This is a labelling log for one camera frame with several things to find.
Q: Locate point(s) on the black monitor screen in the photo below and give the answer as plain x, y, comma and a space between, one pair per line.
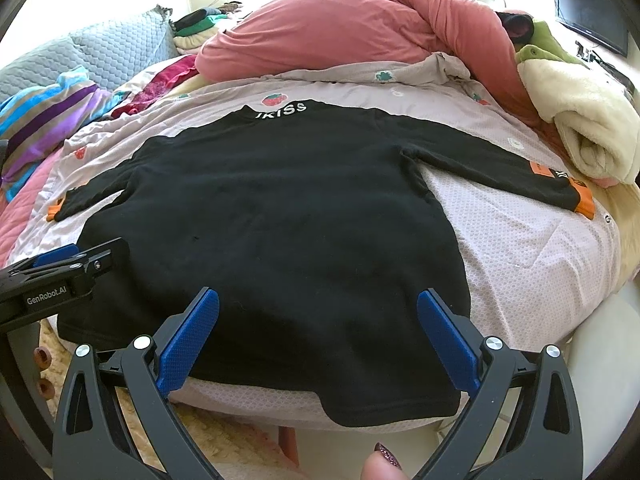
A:
596, 19

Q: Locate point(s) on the green garment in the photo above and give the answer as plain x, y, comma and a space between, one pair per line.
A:
541, 45

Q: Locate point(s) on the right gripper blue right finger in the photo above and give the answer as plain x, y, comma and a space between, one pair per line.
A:
544, 436

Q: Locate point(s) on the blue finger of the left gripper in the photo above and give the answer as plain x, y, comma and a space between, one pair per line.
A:
56, 255
104, 257

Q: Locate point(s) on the cream fleece blanket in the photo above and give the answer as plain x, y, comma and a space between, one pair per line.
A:
597, 125

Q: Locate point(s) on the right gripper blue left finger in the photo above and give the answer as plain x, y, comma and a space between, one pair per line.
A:
91, 436

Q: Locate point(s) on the grey quilted headboard cushion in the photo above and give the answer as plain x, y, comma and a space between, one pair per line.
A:
111, 52

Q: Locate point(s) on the salmon pink duvet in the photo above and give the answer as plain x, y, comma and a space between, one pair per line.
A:
286, 35

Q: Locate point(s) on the black IKISS sweater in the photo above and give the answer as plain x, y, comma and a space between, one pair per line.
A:
316, 229

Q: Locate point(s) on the right hand thumb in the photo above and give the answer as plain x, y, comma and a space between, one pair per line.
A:
382, 465

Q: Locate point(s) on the stack of folded clothes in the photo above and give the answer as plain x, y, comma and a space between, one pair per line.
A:
195, 28

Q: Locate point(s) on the striped purple blue pillow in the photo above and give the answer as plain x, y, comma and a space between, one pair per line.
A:
35, 121

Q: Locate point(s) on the pink strawberry print bedsheet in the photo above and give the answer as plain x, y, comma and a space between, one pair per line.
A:
534, 272

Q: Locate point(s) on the magenta red garment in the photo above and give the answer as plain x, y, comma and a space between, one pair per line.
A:
152, 84

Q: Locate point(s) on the dark black garment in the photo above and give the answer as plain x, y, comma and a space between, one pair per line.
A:
519, 26

